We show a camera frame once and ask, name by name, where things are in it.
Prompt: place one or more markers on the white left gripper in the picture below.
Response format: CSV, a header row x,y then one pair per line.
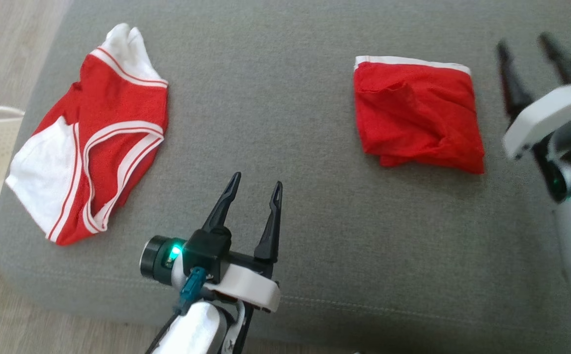
x,y
251,290

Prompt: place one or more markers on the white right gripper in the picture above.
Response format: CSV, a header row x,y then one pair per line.
x,y
546,113

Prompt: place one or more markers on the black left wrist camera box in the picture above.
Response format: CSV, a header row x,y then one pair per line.
x,y
209,250

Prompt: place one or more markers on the red white basketball jersey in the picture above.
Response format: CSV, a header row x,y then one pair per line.
x,y
118,108

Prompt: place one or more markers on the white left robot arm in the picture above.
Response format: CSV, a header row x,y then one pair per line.
x,y
192,329

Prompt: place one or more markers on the red basketball shorts white band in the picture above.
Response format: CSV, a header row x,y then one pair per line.
x,y
413,118

